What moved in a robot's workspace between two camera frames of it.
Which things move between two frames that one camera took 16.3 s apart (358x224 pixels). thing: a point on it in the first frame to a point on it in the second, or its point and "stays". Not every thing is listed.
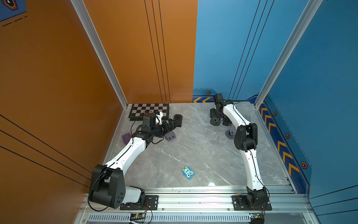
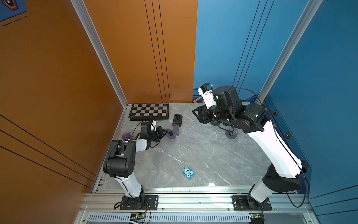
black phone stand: (177, 118) stays
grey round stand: (231, 132) stays
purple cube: (126, 137) stays
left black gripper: (166, 129) to (159, 130)
